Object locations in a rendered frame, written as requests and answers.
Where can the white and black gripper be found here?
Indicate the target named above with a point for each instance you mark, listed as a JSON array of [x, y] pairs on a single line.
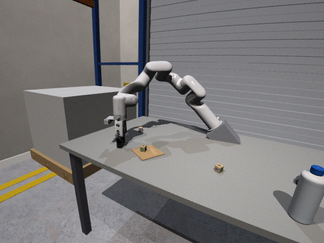
[[120, 129]]

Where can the white bottle with blue cap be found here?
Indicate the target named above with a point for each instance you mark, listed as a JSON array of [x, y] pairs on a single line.
[[308, 195]]

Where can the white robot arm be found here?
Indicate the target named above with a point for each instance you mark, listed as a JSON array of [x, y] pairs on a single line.
[[161, 70]]

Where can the tan flat mat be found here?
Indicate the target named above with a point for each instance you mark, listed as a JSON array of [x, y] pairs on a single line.
[[151, 151]]

